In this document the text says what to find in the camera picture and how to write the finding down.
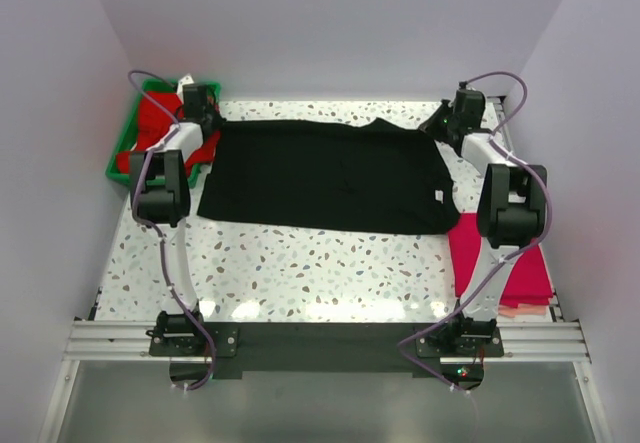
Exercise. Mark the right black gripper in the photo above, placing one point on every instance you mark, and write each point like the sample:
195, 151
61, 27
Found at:
438, 123

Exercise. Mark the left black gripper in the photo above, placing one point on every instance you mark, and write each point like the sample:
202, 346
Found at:
208, 119

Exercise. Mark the black t shirt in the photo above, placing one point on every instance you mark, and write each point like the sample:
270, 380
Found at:
377, 178

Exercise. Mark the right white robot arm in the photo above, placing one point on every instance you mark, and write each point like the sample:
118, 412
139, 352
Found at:
511, 216

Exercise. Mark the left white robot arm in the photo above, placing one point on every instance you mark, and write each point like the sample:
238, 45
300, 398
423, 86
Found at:
161, 200

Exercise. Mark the green plastic tray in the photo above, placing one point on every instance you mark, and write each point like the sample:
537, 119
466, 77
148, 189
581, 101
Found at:
126, 135

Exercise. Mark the folded magenta t shirt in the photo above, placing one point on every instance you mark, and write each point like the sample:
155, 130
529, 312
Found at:
528, 283

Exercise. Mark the folded pink t shirt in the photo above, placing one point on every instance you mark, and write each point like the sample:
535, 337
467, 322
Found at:
523, 311

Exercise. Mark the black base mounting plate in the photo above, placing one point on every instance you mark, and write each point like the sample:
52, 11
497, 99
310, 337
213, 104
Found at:
230, 350

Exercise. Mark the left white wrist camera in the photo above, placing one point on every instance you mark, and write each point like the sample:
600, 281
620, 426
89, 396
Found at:
185, 80

